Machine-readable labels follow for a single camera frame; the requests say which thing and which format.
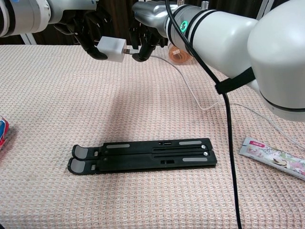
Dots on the black and silver right hand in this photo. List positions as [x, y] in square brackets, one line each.
[150, 12]

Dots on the floral snack packet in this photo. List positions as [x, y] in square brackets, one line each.
[274, 157]

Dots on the clear jar of rubber bands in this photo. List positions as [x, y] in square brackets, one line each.
[177, 56]

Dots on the white slanted frame post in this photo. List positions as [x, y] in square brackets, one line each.
[263, 9]

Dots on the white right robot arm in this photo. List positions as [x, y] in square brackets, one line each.
[274, 52]

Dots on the dark brown curtain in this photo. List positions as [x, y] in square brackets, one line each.
[228, 4]

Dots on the white frame leg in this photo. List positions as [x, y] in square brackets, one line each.
[28, 39]

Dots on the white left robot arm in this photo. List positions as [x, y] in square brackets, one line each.
[21, 16]

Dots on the pink woven tablecloth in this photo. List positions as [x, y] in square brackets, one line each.
[119, 107]

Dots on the white power adapter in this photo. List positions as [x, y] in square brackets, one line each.
[112, 48]

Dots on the black folding laptop stand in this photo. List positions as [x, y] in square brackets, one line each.
[147, 156]

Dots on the red and blue package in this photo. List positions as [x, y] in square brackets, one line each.
[3, 133]

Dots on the black and silver left hand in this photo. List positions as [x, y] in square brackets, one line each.
[71, 10]

